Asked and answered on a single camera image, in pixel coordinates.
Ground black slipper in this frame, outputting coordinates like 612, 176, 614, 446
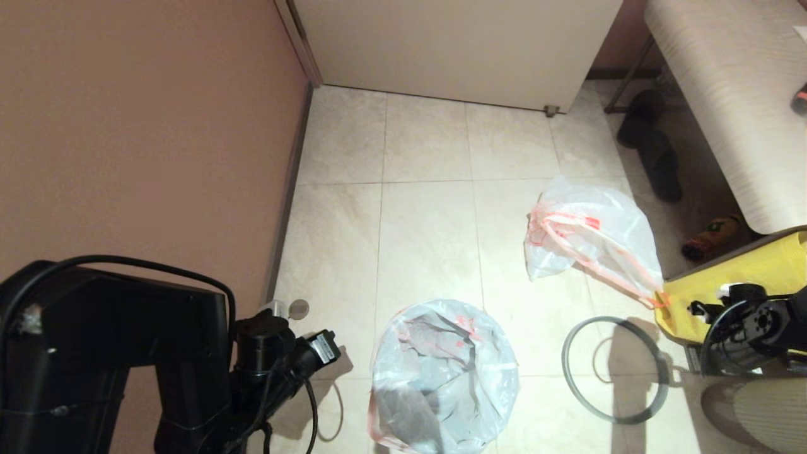
618, 90, 666, 151
637, 132, 683, 202

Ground beige wood-grain bench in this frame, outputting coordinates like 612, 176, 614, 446
643, 0, 807, 235

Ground white cabinet panel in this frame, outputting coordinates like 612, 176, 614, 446
276, 0, 625, 119

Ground white liner bag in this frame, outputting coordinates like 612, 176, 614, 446
368, 298, 521, 454

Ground white garbage bag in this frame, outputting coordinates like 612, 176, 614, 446
525, 177, 670, 310

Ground metal bench leg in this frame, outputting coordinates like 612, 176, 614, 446
602, 38, 653, 117

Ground orange brown shoe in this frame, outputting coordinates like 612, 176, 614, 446
682, 216, 743, 261

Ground yellow fabric bag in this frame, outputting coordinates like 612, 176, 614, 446
656, 232, 807, 346

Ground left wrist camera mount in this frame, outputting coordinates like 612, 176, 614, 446
235, 301, 297, 379

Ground grey plastic ring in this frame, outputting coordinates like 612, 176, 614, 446
561, 317, 670, 425

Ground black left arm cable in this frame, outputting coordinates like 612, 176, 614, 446
0, 254, 319, 454

